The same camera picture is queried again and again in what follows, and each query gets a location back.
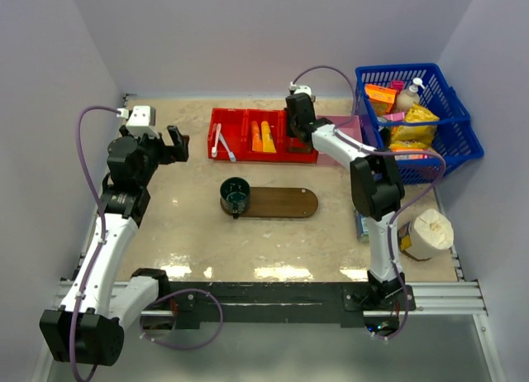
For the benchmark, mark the dark green mug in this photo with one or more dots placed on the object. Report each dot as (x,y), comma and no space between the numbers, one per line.
(235,196)

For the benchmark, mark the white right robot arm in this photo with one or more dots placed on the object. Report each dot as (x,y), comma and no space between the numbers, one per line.
(376,189)

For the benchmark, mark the yellow toothpaste tube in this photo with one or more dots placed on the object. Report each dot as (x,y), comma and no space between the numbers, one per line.
(267,138)

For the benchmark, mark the clear acrylic toothbrush holder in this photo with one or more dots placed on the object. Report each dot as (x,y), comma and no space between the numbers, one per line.
(295,146)

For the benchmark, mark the pink drawer box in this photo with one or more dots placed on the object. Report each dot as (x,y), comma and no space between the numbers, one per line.
(349,126)

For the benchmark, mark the oval wooden tray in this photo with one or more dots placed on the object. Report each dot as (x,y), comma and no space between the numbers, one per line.
(281,203)

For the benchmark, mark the green blue carton box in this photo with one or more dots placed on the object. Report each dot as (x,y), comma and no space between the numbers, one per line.
(362,231)

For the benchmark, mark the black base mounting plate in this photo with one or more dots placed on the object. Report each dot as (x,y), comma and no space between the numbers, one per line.
(341,303)

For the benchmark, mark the orange box lower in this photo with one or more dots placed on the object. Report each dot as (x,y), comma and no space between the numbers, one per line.
(402,153)

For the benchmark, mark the orange snack box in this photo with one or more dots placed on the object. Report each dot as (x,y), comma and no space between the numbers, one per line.
(381,98)

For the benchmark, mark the white paper roll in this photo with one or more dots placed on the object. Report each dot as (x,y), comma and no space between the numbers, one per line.
(427,236)

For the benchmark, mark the beige pump soap bottle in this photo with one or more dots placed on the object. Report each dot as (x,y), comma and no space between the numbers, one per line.
(407,98)

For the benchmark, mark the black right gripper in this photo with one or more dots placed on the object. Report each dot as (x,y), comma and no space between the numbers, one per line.
(290,132)

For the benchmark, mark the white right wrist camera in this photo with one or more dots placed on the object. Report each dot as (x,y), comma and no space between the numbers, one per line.
(303,89)

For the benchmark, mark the red bin left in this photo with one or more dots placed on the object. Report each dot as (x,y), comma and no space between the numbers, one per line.
(235,128)

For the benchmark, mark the yellow chips bag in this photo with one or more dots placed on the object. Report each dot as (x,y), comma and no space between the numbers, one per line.
(417,131)

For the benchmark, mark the pink small package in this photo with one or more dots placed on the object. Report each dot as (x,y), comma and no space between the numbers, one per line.
(397,85)

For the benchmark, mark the blue plastic basket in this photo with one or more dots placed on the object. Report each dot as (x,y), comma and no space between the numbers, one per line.
(454,139)

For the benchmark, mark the orange toothpaste tube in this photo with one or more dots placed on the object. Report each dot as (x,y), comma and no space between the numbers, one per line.
(256,139)

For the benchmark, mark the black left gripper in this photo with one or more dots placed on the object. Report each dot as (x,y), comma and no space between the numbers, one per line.
(178,152)

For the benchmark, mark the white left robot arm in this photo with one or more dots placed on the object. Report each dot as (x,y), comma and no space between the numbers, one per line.
(90,323)

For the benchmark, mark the white toothbrush left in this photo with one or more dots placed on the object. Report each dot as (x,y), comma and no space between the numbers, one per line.
(217,132)

